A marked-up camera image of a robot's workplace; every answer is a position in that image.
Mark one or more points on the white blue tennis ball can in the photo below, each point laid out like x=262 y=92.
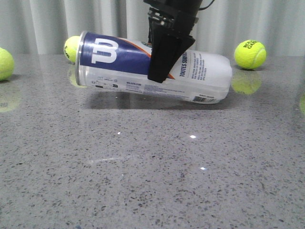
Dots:
x=117 y=64

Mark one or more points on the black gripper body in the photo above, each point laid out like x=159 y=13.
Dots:
x=176 y=16

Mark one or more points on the far yellow Wilson tennis ball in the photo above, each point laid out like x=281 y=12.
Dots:
x=70 y=48

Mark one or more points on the black gripper finger can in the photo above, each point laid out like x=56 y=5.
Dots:
x=166 y=50

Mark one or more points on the yellow Roland Garros tennis ball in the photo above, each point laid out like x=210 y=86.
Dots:
x=250 y=54

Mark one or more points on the yellow tennis ball at edge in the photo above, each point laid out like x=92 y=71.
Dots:
x=6 y=64

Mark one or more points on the grey pleated curtain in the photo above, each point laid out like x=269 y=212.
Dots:
x=42 y=26

